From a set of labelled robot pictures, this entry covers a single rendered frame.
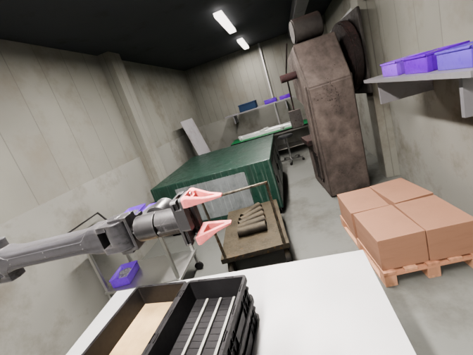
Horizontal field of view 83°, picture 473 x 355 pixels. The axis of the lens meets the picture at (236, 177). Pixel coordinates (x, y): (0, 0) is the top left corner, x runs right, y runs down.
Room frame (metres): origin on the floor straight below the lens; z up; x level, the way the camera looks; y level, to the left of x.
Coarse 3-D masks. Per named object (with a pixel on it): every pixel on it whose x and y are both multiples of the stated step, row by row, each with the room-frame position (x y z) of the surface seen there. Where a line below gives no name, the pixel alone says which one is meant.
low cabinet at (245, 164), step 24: (240, 144) 5.44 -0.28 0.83; (264, 144) 4.59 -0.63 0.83; (192, 168) 4.53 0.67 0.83; (216, 168) 3.92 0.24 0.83; (240, 168) 3.57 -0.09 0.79; (264, 168) 3.50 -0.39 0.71; (168, 192) 3.85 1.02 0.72; (240, 192) 3.59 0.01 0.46; (264, 192) 3.52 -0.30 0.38; (216, 216) 3.70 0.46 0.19
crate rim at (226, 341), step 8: (192, 280) 1.13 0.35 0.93; (200, 280) 1.11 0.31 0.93; (208, 280) 1.09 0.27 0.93; (184, 288) 1.09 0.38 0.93; (240, 288) 0.97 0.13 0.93; (240, 296) 0.92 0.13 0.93; (176, 304) 0.99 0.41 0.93; (240, 304) 0.90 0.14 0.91; (232, 312) 0.85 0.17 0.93; (232, 320) 0.81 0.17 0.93; (160, 328) 0.88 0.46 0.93; (232, 328) 0.79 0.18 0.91; (224, 336) 0.75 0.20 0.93; (152, 344) 0.82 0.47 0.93; (224, 344) 0.72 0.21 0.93; (224, 352) 0.70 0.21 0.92
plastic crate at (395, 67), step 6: (414, 54) 2.20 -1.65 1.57; (396, 60) 2.33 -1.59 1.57; (384, 66) 2.28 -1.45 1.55; (390, 66) 2.17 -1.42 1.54; (396, 66) 2.05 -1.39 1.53; (402, 66) 2.04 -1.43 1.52; (384, 72) 2.30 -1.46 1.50; (390, 72) 2.18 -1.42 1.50; (396, 72) 2.06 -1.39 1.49; (402, 72) 2.04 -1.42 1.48
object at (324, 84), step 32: (320, 32) 3.65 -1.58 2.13; (352, 32) 3.45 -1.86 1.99; (320, 64) 3.50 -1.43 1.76; (352, 64) 3.51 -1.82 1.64; (320, 96) 3.39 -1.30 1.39; (352, 96) 3.36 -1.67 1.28; (320, 128) 3.42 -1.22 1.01; (352, 128) 3.38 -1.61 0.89; (320, 160) 3.61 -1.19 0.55; (352, 160) 3.41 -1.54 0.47
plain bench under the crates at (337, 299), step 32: (352, 256) 1.24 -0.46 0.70; (256, 288) 1.23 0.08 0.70; (288, 288) 1.16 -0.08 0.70; (320, 288) 1.09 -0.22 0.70; (352, 288) 1.03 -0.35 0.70; (96, 320) 1.40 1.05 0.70; (288, 320) 0.96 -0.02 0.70; (320, 320) 0.91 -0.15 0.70; (352, 320) 0.87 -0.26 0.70; (384, 320) 0.82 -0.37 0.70; (256, 352) 0.86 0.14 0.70; (288, 352) 0.82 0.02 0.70; (320, 352) 0.78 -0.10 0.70; (352, 352) 0.74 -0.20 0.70; (384, 352) 0.71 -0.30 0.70
